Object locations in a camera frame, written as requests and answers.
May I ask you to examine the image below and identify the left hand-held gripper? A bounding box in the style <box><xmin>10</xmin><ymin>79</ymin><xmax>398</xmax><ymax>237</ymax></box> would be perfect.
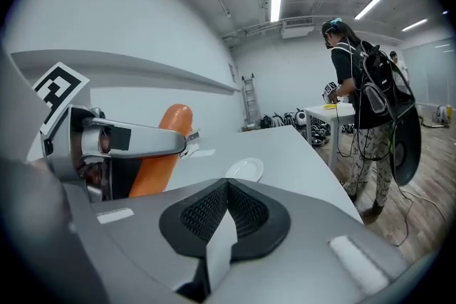
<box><xmin>31</xmin><ymin>62</ymin><xmax>201</xmax><ymax>202</ymax></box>

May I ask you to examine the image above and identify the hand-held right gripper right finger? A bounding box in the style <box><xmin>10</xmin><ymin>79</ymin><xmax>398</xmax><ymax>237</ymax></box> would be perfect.
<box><xmin>212</xmin><ymin>177</ymin><xmax>411</xmax><ymax>304</ymax></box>

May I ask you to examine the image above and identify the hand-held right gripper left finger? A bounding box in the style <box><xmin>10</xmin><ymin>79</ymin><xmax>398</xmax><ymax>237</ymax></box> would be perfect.
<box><xmin>63</xmin><ymin>177</ymin><xmax>229</xmax><ymax>304</ymax></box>

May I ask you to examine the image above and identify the orange cylinder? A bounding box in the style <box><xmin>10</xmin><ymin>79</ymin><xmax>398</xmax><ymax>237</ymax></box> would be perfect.
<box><xmin>128</xmin><ymin>103</ymin><xmax>195</xmax><ymax>199</ymax></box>

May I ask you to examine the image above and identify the white ceramic plate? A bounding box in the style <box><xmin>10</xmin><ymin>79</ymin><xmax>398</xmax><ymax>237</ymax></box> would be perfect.
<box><xmin>224</xmin><ymin>157</ymin><xmax>265</xmax><ymax>184</ymax></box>

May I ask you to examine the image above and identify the white paper strip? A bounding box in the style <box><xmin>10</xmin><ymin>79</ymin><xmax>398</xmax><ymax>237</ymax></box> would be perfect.
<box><xmin>185</xmin><ymin>148</ymin><xmax>217</xmax><ymax>159</ymax></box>

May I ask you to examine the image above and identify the grey table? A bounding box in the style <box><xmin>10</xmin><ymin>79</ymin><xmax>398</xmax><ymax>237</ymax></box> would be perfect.
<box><xmin>90</xmin><ymin>124</ymin><xmax>365</xmax><ymax>225</ymax></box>

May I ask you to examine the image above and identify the grey folding ladder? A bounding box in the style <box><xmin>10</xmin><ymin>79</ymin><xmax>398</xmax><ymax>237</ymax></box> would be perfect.
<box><xmin>242</xmin><ymin>73</ymin><xmax>261</xmax><ymax>128</ymax></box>

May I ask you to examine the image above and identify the row of black white backpacks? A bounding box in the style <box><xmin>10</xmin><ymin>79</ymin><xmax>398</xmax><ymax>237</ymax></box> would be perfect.
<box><xmin>259</xmin><ymin>108</ymin><xmax>356</xmax><ymax>149</ymax></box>

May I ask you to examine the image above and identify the small white table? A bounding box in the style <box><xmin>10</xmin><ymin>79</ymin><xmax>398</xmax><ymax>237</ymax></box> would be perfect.
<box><xmin>304</xmin><ymin>103</ymin><xmax>357</xmax><ymax>172</ymax></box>

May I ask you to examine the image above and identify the black white backpack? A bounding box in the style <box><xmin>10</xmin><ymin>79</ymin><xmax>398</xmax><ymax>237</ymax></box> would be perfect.
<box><xmin>435</xmin><ymin>104</ymin><xmax>455</xmax><ymax>126</ymax></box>

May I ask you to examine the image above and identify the white air conditioner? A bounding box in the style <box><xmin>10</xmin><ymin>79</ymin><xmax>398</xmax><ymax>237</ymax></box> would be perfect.
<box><xmin>280</xmin><ymin>16</ymin><xmax>316</xmax><ymax>40</ymax></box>

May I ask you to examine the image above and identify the long ceiling light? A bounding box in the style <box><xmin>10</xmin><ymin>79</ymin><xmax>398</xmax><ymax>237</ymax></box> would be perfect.
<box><xmin>353</xmin><ymin>0</ymin><xmax>386</xmax><ymax>21</ymax></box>
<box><xmin>269</xmin><ymin>0</ymin><xmax>284</xmax><ymax>23</ymax></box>
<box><xmin>401</xmin><ymin>18</ymin><xmax>429</xmax><ymax>33</ymax></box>

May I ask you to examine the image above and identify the black cable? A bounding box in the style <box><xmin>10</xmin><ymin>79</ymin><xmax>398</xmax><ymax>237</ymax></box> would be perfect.
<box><xmin>390</xmin><ymin>184</ymin><xmax>450</xmax><ymax>247</ymax></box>

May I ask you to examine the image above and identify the black hose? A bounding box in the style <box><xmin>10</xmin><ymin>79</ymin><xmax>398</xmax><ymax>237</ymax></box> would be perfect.
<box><xmin>419</xmin><ymin>115</ymin><xmax>447</xmax><ymax>128</ymax></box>

